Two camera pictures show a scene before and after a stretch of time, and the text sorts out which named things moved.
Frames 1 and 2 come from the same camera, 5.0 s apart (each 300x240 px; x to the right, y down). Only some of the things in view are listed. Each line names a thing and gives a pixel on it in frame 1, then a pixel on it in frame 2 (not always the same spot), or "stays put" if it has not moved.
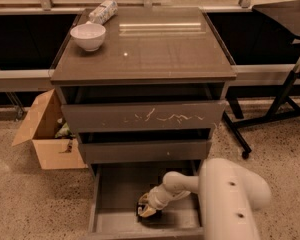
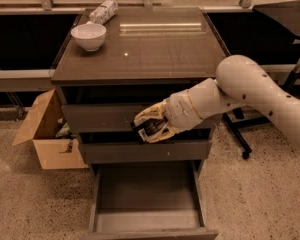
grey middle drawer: x=146 y=151 stays put
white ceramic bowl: x=88 y=35 stays put
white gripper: x=155 y=199 -> x=179 y=112
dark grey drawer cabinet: x=152 y=93 stays put
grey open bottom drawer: x=116 y=192 stays put
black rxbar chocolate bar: x=153 y=218 -> x=148 y=127
